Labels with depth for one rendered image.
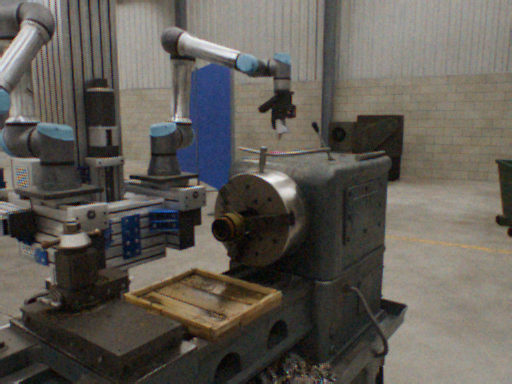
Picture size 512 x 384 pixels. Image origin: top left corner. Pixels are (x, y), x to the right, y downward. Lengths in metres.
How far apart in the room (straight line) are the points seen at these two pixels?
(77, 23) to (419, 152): 10.16
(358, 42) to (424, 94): 2.14
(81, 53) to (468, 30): 10.26
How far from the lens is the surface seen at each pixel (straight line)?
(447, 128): 11.38
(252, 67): 1.79
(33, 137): 1.73
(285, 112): 1.89
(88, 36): 1.99
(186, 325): 1.19
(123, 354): 0.92
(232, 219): 1.33
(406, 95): 11.53
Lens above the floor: 1.41
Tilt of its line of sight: 10 degrees down
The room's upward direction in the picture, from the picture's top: straight up
